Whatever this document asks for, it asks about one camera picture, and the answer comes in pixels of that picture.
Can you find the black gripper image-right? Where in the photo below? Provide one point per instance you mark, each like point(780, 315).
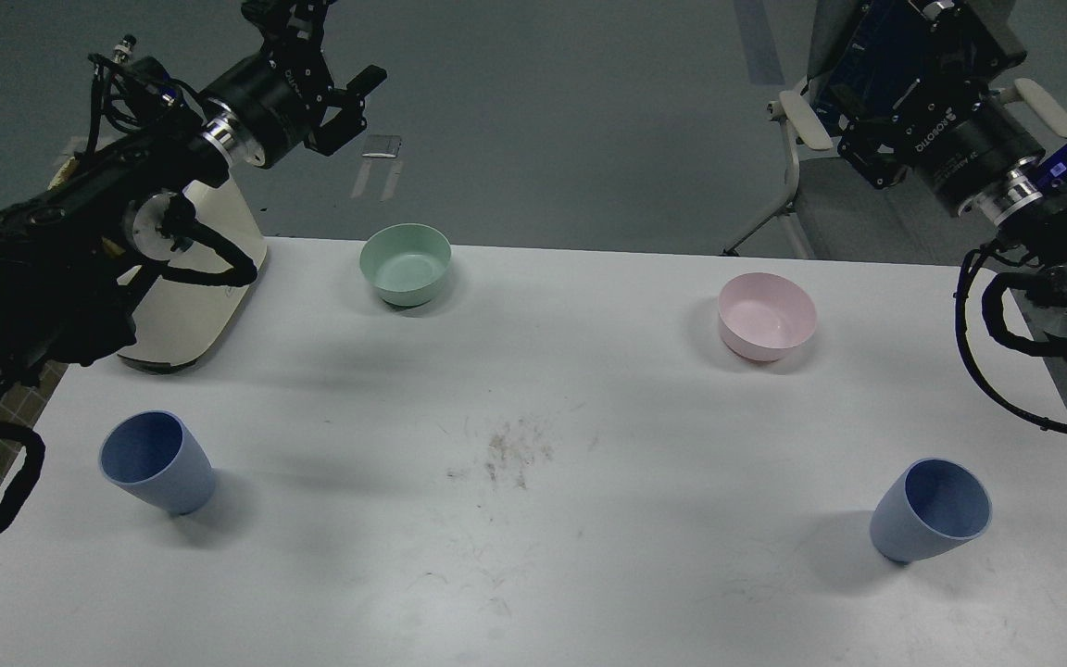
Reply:
point(948, 129)

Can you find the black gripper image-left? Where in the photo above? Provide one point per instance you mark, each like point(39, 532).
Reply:
point(283, 96)

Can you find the blue cup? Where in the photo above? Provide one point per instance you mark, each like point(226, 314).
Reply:
point(155, 457)
point(934, 506)

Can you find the blue denim jacket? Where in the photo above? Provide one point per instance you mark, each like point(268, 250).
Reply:
point(874, 48)

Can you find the grey office chair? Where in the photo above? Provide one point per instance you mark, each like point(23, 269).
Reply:
point(829, 211)

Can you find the green bowl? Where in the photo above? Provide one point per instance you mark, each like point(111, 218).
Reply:
point(406, 265)

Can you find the pink bowl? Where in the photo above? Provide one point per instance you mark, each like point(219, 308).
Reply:
point(764, 317)

